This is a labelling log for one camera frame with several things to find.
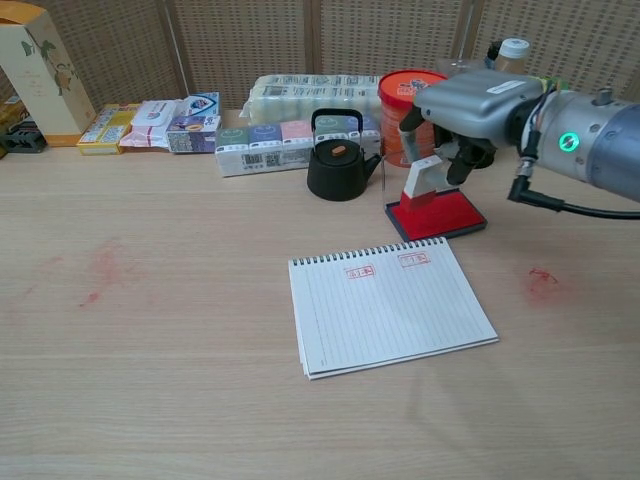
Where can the brown bottle white cap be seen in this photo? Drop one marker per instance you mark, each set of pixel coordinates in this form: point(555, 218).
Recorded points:
point(512, 57)

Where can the yellow flat box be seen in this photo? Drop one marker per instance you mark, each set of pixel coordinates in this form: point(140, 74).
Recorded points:
point(102, 130)

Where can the clear plastic box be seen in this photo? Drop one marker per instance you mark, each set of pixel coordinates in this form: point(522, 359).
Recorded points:
point(460, 67)

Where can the gold foil package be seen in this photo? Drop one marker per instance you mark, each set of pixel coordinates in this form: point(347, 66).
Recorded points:
point(12, 112)

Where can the red white rubber stamp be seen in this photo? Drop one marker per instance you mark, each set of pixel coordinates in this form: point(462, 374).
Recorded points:
point(415, 195)

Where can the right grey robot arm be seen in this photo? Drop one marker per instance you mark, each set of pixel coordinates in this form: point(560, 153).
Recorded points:
point(600, 140)

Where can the spiral white notepad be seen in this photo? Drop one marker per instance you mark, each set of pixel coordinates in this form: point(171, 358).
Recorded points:
point(385, 310)

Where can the large clear tissue pack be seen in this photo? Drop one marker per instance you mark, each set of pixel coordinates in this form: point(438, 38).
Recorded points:
point(300, 97)

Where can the pink wet wipes pack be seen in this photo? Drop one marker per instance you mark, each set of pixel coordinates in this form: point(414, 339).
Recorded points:
point(150, 125)

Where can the red ink pad clear lid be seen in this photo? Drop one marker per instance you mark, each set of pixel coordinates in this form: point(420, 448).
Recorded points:
point(450, 220)

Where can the tall beige orange carton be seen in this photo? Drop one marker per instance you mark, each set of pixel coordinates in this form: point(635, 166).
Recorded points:
point(40, 85)

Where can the dark bottle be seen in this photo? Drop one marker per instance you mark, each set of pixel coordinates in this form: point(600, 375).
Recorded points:
point(492, 55)

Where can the wicker folding screen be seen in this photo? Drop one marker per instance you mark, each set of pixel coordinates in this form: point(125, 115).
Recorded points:
point(240, 40)

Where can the small purple box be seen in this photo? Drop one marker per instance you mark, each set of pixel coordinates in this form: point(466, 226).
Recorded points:
point(190, 135)

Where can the orange lidded tub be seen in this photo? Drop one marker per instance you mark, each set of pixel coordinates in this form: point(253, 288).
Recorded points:
point(395, 120)

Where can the blue and white box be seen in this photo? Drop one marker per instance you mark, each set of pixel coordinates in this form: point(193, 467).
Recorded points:
point(202, 105)

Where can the multicolour pocket tissue pack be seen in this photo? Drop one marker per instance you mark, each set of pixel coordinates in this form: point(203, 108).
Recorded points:
point(260, 145)

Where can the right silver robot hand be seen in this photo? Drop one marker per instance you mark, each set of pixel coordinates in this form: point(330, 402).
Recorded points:
point(475, 105)

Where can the black plastic holder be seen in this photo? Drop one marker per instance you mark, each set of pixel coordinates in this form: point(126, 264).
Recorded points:
point(22, 140)

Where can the black teapot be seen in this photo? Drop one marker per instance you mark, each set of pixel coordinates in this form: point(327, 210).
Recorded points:
point(337, 175)

